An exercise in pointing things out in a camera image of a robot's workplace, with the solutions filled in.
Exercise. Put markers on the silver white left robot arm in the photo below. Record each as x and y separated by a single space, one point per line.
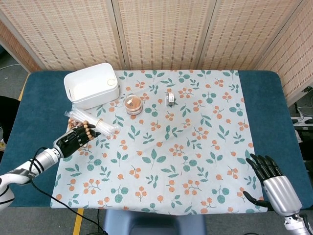
47 156

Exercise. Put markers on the blue chair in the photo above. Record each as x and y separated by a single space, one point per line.
151 222

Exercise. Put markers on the round clear jar orange contents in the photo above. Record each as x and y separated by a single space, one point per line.
133 106

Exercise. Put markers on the floral leaf fruit tablecloth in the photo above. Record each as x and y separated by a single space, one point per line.
159 147

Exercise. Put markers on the white plastic storage box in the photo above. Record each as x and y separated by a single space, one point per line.
97 98

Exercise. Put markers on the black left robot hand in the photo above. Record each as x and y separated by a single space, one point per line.
68 144

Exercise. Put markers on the woven folding screen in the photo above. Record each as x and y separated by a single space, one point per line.
159 31

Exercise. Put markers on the teal table cover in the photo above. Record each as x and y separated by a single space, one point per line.
41 110

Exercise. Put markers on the brown snack pouch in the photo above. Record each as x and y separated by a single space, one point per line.
73 124

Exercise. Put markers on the black object beside table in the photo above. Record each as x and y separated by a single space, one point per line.
8 117

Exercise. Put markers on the small clear box of clips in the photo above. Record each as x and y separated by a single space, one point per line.
169 98

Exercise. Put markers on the bundle of clear plastic straws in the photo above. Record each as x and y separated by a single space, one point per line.
105 128

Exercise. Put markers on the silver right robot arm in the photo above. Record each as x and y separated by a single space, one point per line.
297 224

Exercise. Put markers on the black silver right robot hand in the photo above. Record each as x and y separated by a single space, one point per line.
281 193

